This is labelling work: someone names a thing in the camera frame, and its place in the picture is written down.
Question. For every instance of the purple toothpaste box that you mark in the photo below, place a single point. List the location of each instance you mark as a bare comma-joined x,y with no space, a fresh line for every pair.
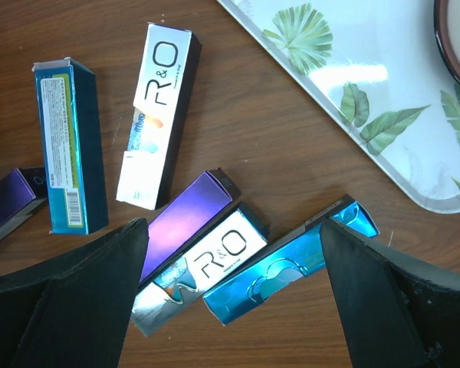
22,193
195,207

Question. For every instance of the silver R&O lower toothpaste box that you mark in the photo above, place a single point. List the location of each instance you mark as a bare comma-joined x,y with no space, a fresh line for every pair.
236,238

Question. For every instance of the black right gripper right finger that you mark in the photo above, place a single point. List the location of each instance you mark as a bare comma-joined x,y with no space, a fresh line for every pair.
395,310

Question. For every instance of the red rimmed beige plate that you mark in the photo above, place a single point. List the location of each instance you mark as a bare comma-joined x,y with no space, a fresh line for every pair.
447,33

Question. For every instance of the floral leaf print tray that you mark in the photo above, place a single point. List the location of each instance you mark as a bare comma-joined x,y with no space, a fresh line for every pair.
375,67

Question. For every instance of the blue green toothpaste box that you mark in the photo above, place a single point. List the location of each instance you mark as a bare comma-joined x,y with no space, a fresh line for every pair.
68,111

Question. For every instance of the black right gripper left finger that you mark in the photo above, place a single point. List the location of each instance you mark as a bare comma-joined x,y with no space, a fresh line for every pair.
73,310

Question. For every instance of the shiny blue toothpaste box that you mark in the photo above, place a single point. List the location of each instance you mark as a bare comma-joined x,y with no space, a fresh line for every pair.
298,254

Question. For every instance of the silver R&O sensitive toothpaste box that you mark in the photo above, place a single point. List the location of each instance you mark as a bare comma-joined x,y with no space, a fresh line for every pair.
161,103

